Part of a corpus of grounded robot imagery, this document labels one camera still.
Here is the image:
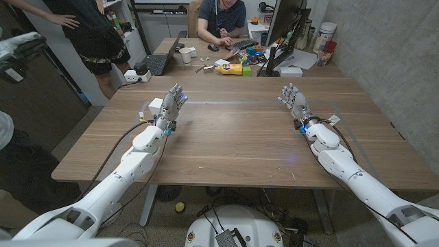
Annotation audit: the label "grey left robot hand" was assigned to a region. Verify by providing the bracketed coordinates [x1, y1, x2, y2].
[154, 83, 189, 135]

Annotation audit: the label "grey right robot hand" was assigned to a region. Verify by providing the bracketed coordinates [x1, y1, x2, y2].
[276, 82, 320, 132]

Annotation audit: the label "white cube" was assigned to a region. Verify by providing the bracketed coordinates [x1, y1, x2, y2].
[147, 97, 165, 117]

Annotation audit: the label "flat white box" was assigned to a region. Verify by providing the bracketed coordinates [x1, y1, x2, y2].
[279, 66, 304, 78]

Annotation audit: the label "white paper sheet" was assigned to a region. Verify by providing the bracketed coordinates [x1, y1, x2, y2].
[263, 47, 318, 71]

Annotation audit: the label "black laptop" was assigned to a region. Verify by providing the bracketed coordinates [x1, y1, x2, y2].
[142, 30, 188, 76]

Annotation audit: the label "black power adapter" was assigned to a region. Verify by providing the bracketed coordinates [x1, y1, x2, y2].
[133, 62, 149, 76]

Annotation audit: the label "white power strip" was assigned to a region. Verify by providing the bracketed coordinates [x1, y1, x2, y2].
[123, 69, 152, 83]

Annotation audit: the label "white paper cup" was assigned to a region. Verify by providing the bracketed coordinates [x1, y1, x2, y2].
[178, 47, 193, 66]

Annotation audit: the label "yellow mustard bottle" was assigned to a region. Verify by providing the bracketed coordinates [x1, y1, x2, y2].
[215, 63, 244, 75]

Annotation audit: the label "white shelf unit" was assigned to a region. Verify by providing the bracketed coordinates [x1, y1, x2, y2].
[102, 0, 147, 66]

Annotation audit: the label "white labelled canister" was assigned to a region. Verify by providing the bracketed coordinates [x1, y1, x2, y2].
[312, 21, 337, 54]

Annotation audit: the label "black keyboard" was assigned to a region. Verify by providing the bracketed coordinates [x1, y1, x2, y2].
[225, 38, 259, 51]

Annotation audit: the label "black round fan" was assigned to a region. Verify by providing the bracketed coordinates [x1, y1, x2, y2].
[156, 185, 182, 202]

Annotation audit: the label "black computer monitor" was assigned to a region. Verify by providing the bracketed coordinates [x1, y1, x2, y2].
[257, 0, 312, 78]

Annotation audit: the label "wooden chair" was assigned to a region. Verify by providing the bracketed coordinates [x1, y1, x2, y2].
[187, 0, 203, 38]

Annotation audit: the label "grey table leg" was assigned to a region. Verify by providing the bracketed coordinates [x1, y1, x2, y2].
[139, 185, 158, 227]
[311, 188, 334, 235]

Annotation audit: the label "black headphones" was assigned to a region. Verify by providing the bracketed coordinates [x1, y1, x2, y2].
[257, 1, 278, 13]

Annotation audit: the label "seated person in blue shirt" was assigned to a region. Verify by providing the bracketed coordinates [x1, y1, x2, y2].
[197, 0, 247, 47]

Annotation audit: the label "standing person in black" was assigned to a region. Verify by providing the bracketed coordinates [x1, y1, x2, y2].
[3, 0, 132, 100]

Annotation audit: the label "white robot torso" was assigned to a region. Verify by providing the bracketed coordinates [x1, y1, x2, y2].
[185, 204, 285, 247]

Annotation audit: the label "black electronics box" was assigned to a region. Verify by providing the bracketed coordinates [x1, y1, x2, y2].
[215, 228, 247, 247]

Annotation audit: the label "person in white shirt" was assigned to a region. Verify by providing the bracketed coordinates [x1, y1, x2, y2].
[0, 111, 82, 213]

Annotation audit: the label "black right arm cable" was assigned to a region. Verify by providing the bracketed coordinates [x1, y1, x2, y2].
[301, 116, 419, 245]

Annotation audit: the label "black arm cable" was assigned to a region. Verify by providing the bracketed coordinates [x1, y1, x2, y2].
[73, 119, 157, 203]
[301, 116, 419, 245]

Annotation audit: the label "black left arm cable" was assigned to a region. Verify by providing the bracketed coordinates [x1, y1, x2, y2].
[73, 119, 157, 203]

